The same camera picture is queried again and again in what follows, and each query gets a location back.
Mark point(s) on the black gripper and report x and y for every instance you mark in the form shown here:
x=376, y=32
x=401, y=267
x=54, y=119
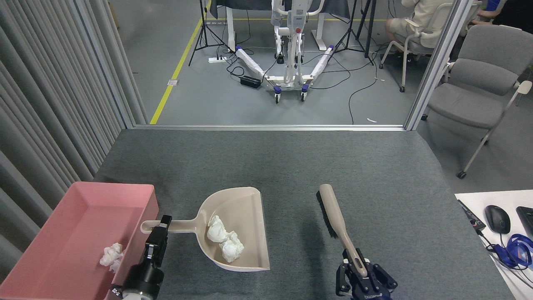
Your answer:
x=143, y=281
x=370, y=293

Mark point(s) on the white paper ball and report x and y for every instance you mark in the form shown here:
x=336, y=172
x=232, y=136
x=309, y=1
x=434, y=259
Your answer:
x=216, y=231
x=111, y=255
x=232, y=249

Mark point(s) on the beige hand brush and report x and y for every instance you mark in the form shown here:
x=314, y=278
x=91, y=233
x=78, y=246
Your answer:
x=335, y=212

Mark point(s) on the beige plastic dustpan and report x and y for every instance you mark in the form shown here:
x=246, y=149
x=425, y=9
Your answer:
x=250, y=221

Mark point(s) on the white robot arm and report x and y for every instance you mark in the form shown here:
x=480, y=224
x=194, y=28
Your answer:
x=133, y=296

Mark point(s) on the pink plastic bin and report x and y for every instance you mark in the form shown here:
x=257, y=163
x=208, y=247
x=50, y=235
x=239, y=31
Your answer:
x=62, y=233

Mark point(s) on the black flat device box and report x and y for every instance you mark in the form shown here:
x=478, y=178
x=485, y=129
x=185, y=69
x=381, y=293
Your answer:
x=470, y=214

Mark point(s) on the black computer mouse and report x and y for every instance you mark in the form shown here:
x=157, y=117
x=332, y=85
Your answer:
x=497, y=218

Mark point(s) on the metal floor outlet plate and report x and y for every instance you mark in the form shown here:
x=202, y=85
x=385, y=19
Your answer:
x=172, y=82

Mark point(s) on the white side table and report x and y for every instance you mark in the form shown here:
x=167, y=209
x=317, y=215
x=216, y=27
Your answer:
x=512, y=200

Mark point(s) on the black keyboard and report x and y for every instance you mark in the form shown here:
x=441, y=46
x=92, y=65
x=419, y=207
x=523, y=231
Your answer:
x=526, y=218

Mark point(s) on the grey curtain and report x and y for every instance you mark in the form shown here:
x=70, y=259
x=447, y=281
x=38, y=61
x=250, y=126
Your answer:
x=41, y=104

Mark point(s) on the black power adapter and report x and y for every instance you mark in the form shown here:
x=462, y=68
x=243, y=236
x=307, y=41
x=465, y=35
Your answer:
x=250, y=81

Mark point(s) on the white power strip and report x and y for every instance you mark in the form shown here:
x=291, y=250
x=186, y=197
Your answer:
x=217, y=59

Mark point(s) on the grey padded chair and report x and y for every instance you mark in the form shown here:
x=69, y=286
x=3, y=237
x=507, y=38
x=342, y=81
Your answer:
x=470, y=104

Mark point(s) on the white stand on wheels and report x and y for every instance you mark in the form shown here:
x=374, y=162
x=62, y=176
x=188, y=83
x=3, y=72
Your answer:
x=287, y=79

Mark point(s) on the black tripod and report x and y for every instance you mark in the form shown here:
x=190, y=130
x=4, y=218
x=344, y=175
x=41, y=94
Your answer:
x=203, y=29
x=354, y=25

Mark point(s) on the white desk with dark cloth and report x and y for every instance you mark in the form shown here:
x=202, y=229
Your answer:
x=231, y=29

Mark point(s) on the white office chair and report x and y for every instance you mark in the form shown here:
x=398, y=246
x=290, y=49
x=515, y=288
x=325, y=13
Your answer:
x=433, y=37

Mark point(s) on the seated person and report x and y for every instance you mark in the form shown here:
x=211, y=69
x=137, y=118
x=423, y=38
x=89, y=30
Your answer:
x=420, y=12

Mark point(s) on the person in dark top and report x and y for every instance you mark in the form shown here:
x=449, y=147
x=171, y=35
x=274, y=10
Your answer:
x=516, y=14

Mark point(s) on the silver table edge rail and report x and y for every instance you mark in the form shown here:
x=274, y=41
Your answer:
x=270, y=127

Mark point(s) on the silver post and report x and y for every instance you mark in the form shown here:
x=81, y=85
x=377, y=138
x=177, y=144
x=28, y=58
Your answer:
x=437, y=62

